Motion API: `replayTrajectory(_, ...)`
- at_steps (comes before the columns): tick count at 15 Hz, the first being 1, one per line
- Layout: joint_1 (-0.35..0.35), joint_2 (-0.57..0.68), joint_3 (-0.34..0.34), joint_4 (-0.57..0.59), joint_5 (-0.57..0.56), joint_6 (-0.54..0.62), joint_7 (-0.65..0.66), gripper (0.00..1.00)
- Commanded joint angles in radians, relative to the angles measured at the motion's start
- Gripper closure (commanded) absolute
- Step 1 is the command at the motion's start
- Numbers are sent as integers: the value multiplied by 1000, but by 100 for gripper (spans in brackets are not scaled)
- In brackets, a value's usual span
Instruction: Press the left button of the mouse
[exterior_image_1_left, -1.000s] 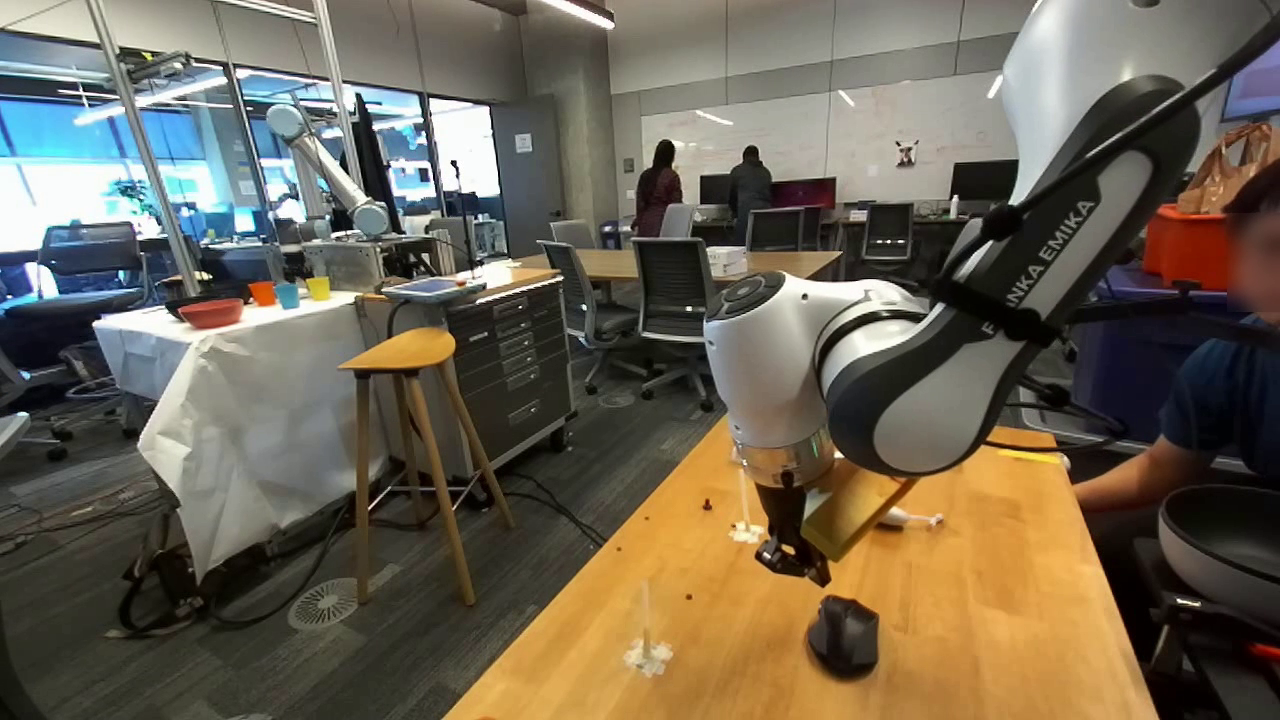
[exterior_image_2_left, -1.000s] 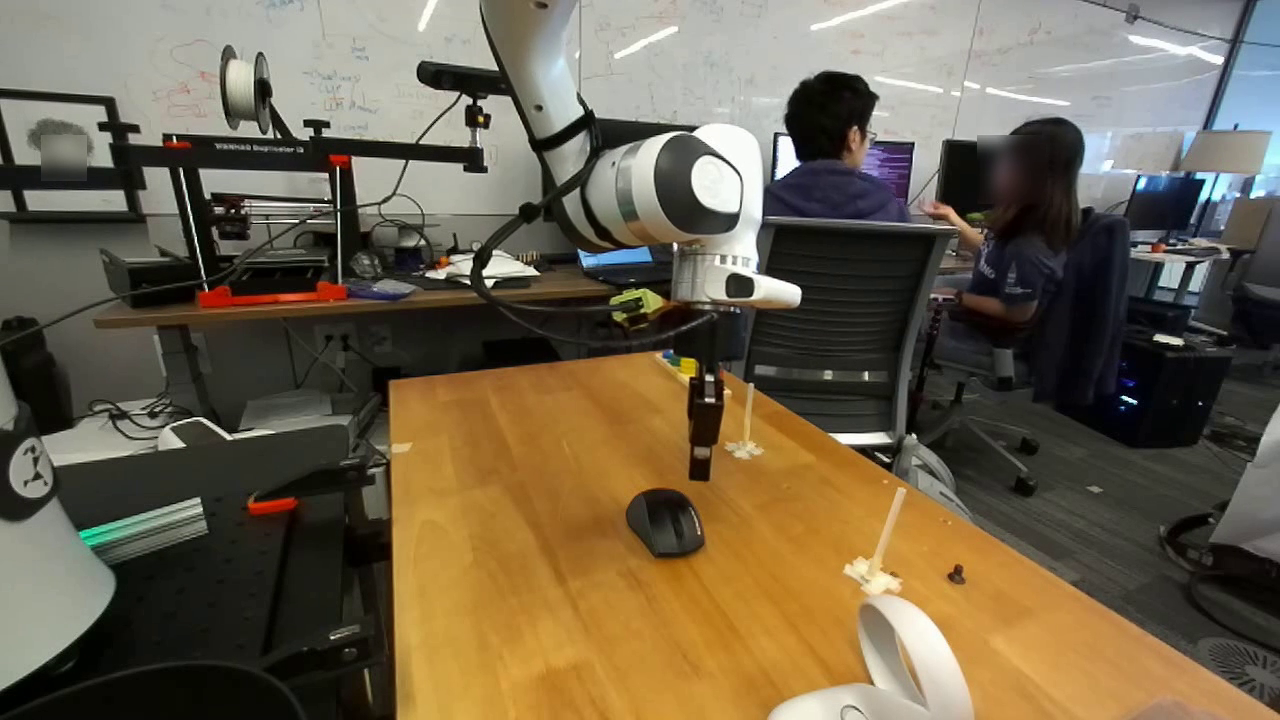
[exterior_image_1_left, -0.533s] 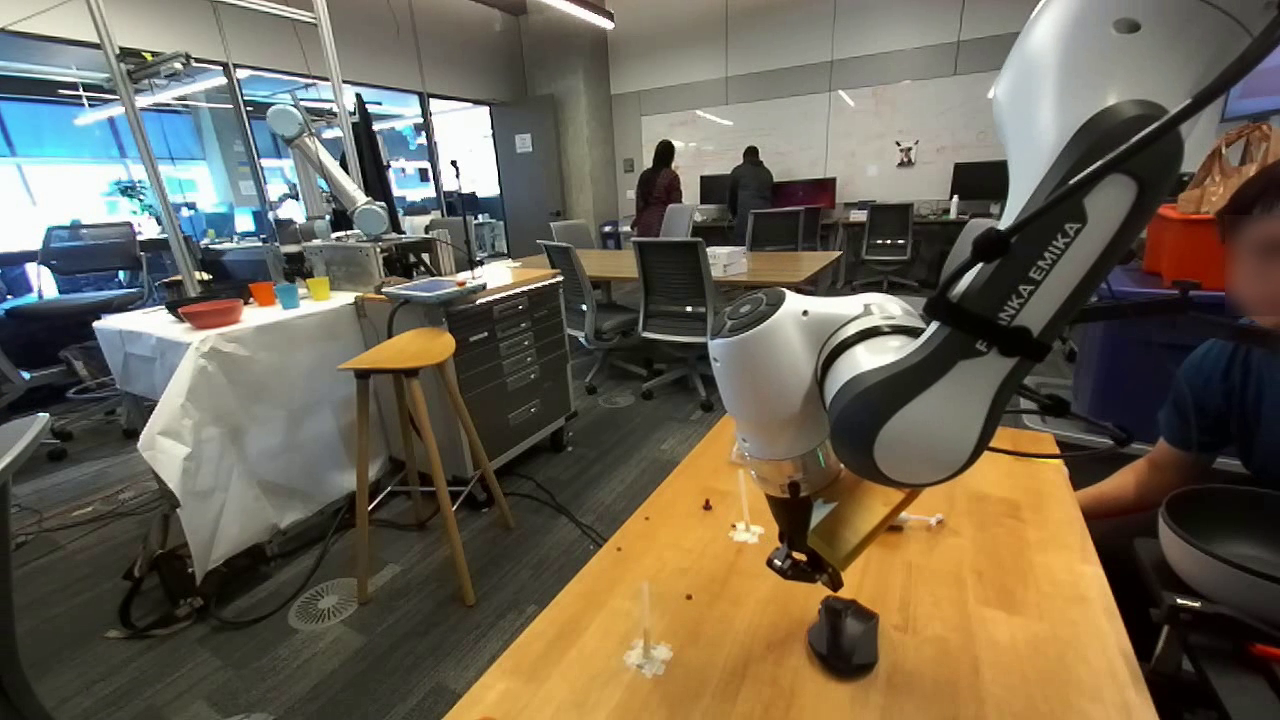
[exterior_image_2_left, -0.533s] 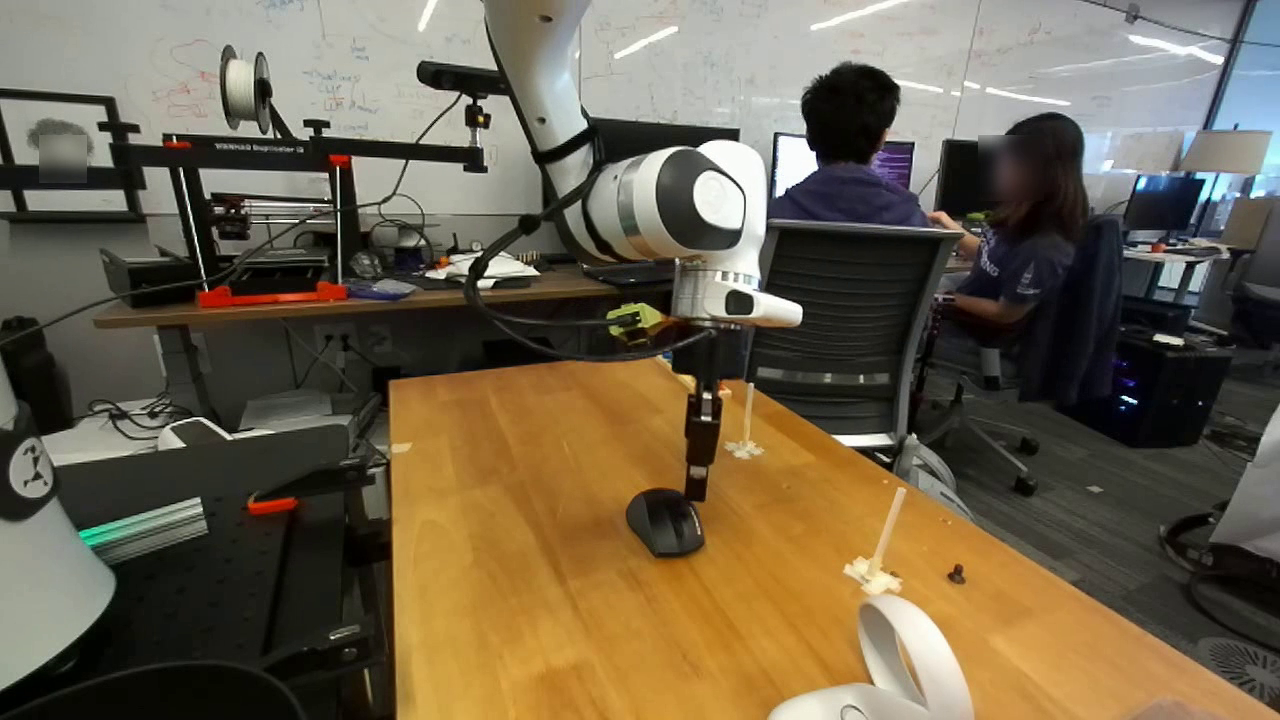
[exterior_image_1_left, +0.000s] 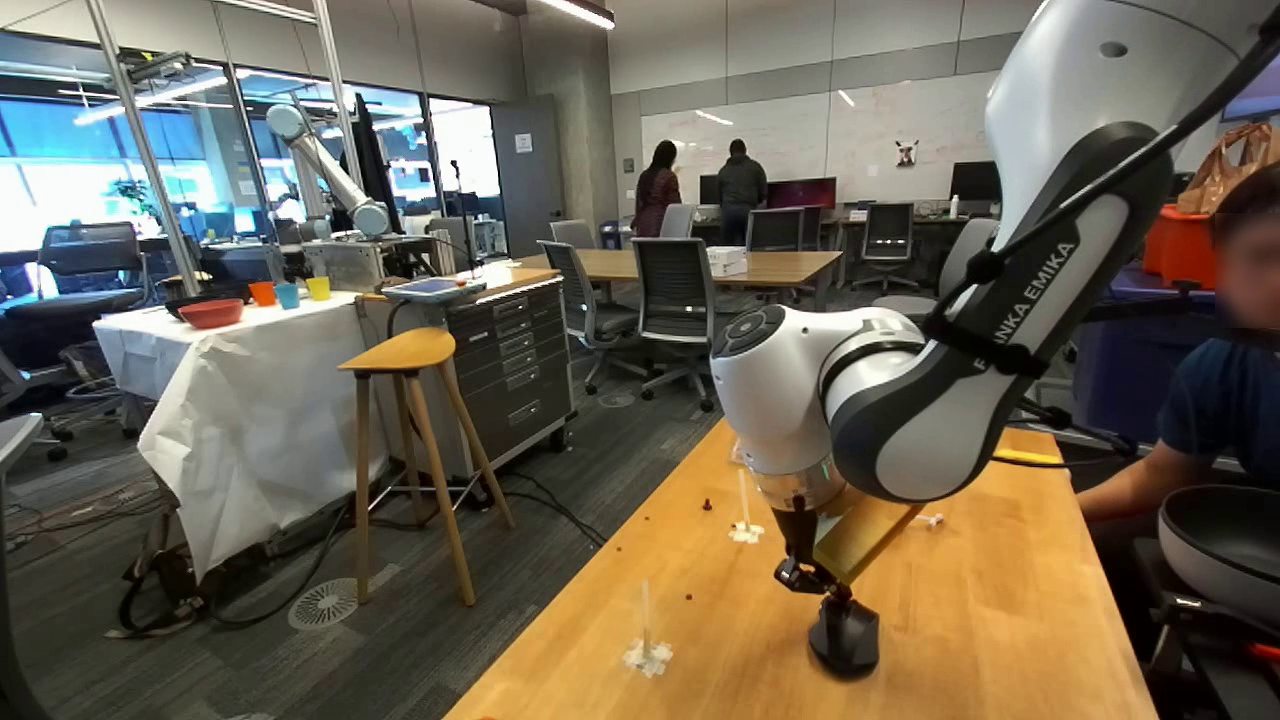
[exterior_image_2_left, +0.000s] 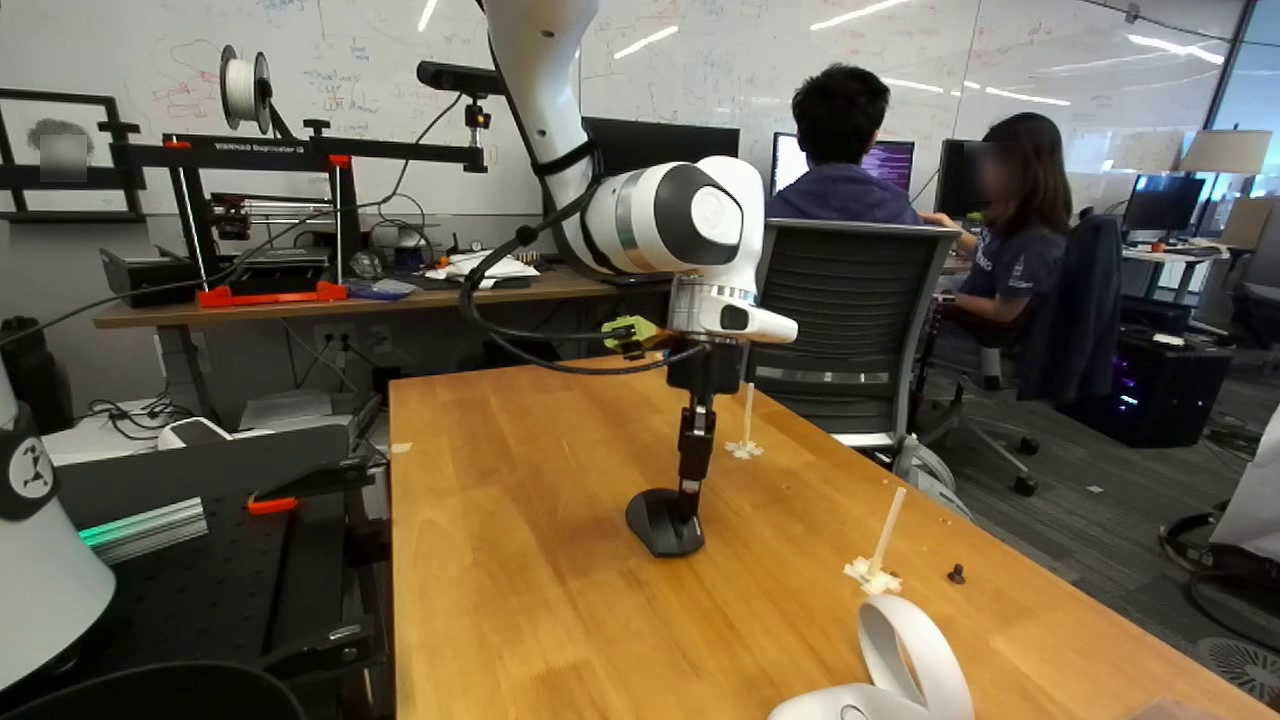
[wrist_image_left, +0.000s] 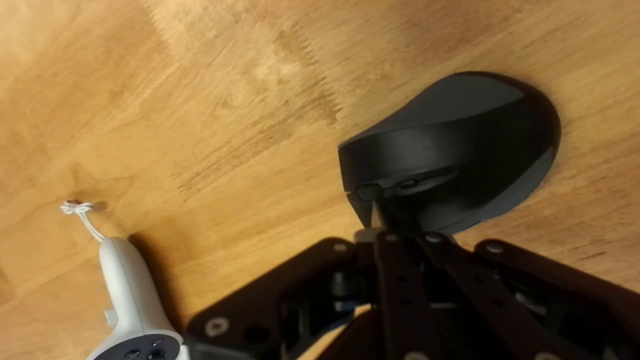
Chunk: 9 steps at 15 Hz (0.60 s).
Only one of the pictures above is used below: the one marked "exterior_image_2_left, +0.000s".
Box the orange tool handle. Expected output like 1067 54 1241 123
242 488 303 525

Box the black red printer frame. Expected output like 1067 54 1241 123
154 110 491 314

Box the grey striped office chair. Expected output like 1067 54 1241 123
746 211 1046 498

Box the white filament spool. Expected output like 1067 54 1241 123
214 39 281 135

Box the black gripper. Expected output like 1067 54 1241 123
659 330 751 528

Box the person in dark blue top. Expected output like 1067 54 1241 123
928 106 1079 407

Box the black monitor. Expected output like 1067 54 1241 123
578 110 745 185

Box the purple lit monitor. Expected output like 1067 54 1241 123
766 128 922 206

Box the black side cart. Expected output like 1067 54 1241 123
46 407 390 705

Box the green rod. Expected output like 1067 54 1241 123
73 492 211 566

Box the white VR controller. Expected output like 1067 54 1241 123
764 586 979 720

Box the wooden workbench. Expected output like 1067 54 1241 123
87 260 632 330

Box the black computer mouse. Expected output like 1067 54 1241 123
622 482 706 560

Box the black framed picture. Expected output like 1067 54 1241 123
0 85 118 229

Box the black computer tower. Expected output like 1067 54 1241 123
1106 327 1241 453

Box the black camera on stand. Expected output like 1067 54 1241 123
410 54 511 139

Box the white cone-shaped object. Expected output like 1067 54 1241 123
0 357 123 700

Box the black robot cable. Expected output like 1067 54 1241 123
451 156 671 380

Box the black box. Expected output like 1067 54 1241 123
99 243 205 306

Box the person in purple shirt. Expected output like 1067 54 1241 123
766 59 922 229

